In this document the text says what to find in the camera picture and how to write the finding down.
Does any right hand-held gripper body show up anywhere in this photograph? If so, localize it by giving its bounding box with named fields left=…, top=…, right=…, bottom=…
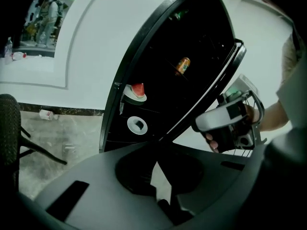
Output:
left=191, top=73, right=267, bottom=154

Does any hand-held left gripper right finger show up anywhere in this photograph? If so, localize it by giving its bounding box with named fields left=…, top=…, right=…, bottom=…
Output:
left=157, top=139, right=269, bottom=217

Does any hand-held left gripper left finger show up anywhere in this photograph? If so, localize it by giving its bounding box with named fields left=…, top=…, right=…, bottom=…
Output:
left=33, top=139, right=175, bottom=230

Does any black fridge door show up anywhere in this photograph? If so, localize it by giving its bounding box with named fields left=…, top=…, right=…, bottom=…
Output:
left=153, top=38, right=247, bottom=144

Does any white plate of dark food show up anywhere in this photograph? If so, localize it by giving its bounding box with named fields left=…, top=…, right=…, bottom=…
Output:
left=126, top=115, right=149, bottom=136

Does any white plate of watermelon food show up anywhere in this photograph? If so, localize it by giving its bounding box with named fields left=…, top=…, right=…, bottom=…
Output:
left=122, top=82, right=148, bottom=103

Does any black fridge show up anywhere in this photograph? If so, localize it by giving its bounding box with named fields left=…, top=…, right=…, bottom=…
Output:
left=99, top=0, right=247, bottom=154

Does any person's right forearm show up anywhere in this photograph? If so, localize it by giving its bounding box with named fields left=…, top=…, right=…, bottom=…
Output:
left=258, top=99, right=291, bottom=133

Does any person's right hand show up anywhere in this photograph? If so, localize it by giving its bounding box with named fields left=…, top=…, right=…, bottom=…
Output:
left=204, top=132, right=220, bottom=153

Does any orange drink can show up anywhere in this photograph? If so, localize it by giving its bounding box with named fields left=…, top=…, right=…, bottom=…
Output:
left=174, top=57, right=191, bottom=76

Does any person's light shirt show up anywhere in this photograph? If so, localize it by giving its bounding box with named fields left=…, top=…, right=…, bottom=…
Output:
left=275, top=31, right=307, bottom=129

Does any black woven chair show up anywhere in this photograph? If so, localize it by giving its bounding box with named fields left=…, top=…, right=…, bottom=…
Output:
left=0, top=93, right=68, bottom=193

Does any red and white bottle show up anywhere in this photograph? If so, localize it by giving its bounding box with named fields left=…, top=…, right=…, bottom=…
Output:
left=11, top=51, right=28, bottom=61

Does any clear water bottle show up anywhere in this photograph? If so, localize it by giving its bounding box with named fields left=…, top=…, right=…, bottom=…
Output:
left=4, top=36, right=13, bottom=65

